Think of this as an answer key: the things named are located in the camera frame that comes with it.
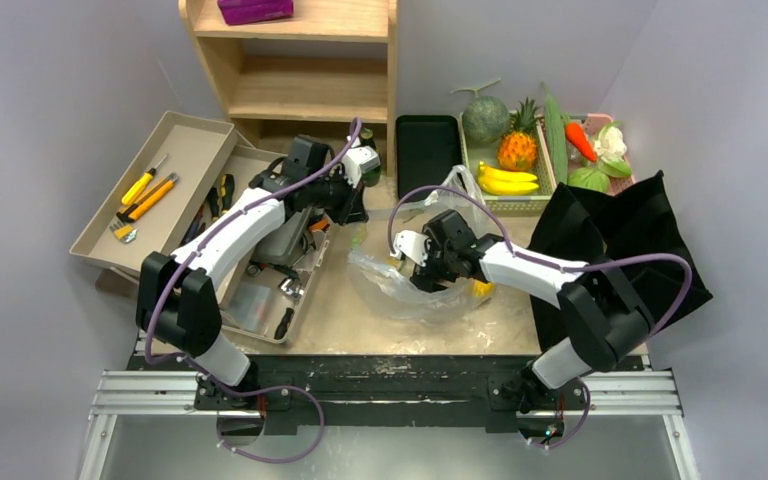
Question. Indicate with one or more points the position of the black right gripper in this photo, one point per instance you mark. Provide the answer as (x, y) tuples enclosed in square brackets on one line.
[(425, 268)]

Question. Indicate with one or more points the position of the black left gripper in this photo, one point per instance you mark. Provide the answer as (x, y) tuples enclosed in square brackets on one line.
[(352, 208)]

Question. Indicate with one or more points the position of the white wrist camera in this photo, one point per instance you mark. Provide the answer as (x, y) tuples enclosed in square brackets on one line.
[(411, 245), (355, 162)]

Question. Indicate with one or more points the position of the yellow utility knife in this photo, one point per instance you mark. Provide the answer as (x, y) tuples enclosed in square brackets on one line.
[(143, 204)]

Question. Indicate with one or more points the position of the wooden shelf unit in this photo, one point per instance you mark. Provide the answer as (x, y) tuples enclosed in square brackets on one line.
[(327, 63)]

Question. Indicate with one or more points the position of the clear plastic grocery bag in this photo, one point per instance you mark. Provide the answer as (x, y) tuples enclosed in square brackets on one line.
[(398, 287)]

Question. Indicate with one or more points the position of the orange toy pineapple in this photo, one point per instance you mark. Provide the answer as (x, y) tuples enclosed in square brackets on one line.
[(518, 148)]

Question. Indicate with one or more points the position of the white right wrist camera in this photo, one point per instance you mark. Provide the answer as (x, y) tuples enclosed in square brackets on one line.
[(411, 245)]

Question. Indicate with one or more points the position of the purple box on shelf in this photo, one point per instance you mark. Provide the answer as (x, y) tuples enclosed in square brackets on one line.
[(243, 12)]

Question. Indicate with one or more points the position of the green plastic basket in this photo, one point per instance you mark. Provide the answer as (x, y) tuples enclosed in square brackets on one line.
[(473, 154)]

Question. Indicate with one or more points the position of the beige plastic toolbox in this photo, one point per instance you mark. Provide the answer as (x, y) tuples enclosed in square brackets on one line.
[(261, 301)]

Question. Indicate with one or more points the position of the small hex key set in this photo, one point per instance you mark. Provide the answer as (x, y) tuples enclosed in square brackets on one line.
[(123, 232)]

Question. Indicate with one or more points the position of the black yellow small screwdriver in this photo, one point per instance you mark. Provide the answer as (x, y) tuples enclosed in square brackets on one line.
[(214, 204)]

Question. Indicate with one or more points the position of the yellow handle screwdriver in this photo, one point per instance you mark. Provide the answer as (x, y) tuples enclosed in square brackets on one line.
[(139, 186)]

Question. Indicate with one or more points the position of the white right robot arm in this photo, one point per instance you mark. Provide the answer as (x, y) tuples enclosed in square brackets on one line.
[(601, 313)]

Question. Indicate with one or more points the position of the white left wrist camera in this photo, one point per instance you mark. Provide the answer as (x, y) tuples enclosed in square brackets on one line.
[(355, 162)]

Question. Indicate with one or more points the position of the grey plastic tool case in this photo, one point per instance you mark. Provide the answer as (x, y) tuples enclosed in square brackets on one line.
[(284, 245)]

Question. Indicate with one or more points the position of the yellow toy banana lower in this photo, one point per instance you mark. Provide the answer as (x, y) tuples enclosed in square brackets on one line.
[(499, 187)]

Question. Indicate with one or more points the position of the green toy fruit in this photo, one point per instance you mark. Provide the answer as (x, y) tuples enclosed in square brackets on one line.
[(590, 178)]

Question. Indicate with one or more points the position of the white toy cauliflower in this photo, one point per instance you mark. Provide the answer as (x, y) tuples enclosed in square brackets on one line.
[(610, 148)]

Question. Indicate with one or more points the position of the green perrier glass bottle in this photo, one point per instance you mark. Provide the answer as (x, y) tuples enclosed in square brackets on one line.
[(371, 176)]

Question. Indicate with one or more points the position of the green netted toy melon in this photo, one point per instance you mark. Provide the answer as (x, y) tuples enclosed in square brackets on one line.
[(486, 118)]

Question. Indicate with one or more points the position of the orange toy carrot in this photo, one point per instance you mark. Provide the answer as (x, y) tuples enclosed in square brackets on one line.
[(576, 136)]

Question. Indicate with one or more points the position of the yellow toy bell pepper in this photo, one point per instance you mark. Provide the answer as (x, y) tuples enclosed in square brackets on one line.
[(482, 290)]

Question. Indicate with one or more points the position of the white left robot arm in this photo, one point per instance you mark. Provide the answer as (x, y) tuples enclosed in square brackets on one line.
[(177, 301)]

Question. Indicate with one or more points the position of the black yellow large screwdriver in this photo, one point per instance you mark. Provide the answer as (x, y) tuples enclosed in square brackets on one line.
[(226, 191)]

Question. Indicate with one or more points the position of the pink plastic basket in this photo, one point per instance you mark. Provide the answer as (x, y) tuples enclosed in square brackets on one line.
[(622, 182)]

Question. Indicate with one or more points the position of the black plastic tray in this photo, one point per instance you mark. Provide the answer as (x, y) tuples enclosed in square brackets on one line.
[(427, 148)]

